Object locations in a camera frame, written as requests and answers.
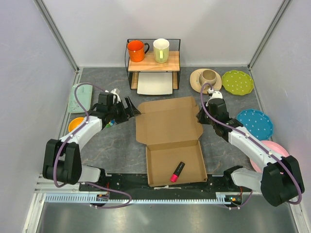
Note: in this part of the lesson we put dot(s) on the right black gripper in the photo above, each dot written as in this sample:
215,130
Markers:
199,116

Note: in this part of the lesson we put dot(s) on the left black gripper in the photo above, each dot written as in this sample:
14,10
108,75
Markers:
125,116

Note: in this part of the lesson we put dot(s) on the brown cardboard paper box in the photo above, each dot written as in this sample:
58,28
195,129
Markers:
170,132

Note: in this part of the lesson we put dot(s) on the pink marker pen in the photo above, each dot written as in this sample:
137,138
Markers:
177,172

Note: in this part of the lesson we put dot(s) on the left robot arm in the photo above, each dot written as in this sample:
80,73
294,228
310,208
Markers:
62,161

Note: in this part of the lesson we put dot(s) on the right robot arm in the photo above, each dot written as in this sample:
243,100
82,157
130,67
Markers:
279,179

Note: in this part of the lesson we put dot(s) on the rainbow flower toy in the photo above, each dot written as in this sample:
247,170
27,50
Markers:
110,124

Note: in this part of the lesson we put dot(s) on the beige saucer plate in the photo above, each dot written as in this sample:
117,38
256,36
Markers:
194,81

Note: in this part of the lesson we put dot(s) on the white square plate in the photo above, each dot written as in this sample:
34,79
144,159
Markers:
155,83

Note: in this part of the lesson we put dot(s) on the beige ceramic cup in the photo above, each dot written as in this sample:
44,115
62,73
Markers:
208,76

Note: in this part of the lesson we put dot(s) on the green dotted plate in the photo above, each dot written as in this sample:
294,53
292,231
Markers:
237,83

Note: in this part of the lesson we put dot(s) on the mint green tray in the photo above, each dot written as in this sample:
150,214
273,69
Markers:
84,95

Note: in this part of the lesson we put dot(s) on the orange bowl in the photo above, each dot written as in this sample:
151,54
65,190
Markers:
75,123

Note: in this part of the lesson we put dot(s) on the blue dotted plate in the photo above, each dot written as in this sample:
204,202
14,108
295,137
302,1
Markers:
257,123

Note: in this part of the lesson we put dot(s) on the orange mug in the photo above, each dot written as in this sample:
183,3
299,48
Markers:
137,50

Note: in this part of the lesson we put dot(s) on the light green mug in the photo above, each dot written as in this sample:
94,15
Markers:
161,50

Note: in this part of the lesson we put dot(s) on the pink plate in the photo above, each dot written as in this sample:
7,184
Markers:
273,146

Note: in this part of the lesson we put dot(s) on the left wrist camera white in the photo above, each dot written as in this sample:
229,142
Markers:
115,92

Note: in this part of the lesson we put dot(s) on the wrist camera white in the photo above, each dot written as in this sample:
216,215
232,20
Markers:
115,92
214,94

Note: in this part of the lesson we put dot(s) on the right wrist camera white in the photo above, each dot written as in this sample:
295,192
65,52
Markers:
214,94

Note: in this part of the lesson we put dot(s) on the black wire shelf rack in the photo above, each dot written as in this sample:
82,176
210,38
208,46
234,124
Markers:
149,64

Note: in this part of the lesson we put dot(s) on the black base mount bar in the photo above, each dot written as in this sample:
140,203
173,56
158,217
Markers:
137,186

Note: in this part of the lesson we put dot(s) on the white cable duct rail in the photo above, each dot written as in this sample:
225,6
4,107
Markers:
96,199

